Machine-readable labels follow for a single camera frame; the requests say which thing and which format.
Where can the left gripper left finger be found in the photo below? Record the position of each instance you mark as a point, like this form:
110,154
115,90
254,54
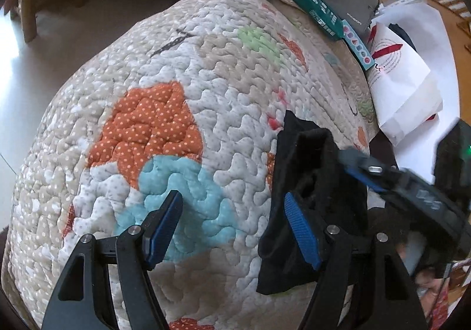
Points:
82,297

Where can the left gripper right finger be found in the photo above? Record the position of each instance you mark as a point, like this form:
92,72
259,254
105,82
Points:
362,282

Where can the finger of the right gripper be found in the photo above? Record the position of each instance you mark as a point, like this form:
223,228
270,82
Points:
364,179
358,162

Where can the black pants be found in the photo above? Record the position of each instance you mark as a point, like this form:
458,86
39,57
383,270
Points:
307,167

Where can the white paper shopping bag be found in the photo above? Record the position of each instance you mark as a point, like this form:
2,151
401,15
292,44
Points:
413,84

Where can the light blue shapes box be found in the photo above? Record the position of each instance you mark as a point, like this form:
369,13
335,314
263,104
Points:
357,47

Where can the heart patterned quilt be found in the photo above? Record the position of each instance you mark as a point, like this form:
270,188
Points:
191,99

